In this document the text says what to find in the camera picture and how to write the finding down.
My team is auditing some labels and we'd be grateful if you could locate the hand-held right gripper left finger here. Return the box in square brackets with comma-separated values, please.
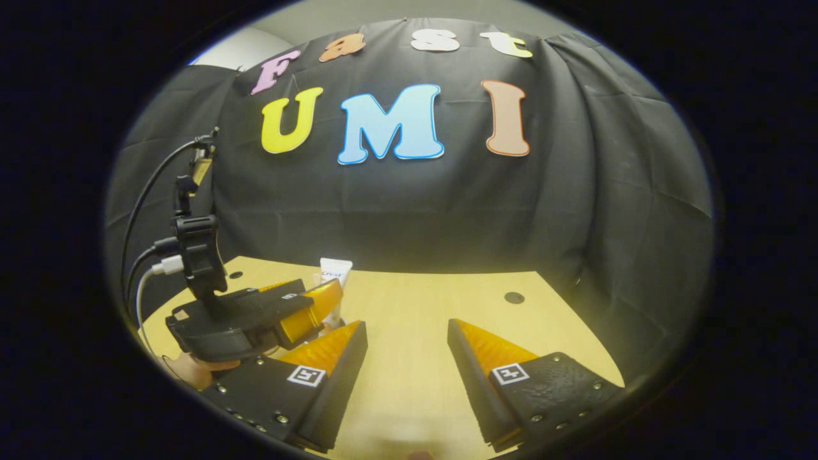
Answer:
[200, 319, 369, 453]

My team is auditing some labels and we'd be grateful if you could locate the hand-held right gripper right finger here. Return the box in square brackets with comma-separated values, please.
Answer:
[446, 318, 627, 452]

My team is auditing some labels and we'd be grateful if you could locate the white toothpaste tube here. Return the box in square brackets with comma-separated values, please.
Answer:
[318, 257, 354, 328]

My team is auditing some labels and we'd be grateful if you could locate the wooden desktop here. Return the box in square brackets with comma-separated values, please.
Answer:
[137, 256, 626, 460]

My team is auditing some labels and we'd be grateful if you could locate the white cable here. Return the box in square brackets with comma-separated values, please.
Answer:
[134, 254, 186, 339]

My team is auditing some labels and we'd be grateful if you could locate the short black cable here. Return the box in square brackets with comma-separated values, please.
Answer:
[126, 236, 181, 307]

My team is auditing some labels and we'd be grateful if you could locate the long black cable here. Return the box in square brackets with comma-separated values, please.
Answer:
[120, 130, 218, 301]

